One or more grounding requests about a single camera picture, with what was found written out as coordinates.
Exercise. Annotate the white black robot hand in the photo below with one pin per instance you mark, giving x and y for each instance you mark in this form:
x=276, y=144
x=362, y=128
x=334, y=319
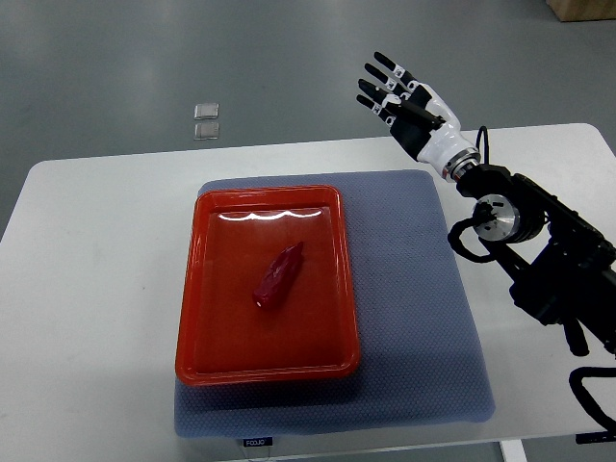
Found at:
x=421, y=122

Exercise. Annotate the red pepper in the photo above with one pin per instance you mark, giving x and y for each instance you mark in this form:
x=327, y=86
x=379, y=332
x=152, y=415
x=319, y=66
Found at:
x=279, y=277

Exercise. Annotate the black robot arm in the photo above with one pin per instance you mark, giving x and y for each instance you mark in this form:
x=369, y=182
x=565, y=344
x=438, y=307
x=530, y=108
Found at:
x=559, y=264

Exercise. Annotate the red plastic tray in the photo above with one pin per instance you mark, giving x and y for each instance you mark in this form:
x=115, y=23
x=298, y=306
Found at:
x=224, y=338

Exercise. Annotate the cardboard box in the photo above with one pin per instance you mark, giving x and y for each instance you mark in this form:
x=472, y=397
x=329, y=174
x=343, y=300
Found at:
x=582, y=10

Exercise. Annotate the grey blue mesh mat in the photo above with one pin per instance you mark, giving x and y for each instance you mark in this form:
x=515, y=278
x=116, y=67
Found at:
x=420, y=357

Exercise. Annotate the black mat label tag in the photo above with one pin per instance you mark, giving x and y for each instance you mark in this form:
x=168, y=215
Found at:
x=258, y=442

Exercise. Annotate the white table leg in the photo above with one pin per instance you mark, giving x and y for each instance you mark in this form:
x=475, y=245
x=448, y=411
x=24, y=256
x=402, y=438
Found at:
x=512, y=451

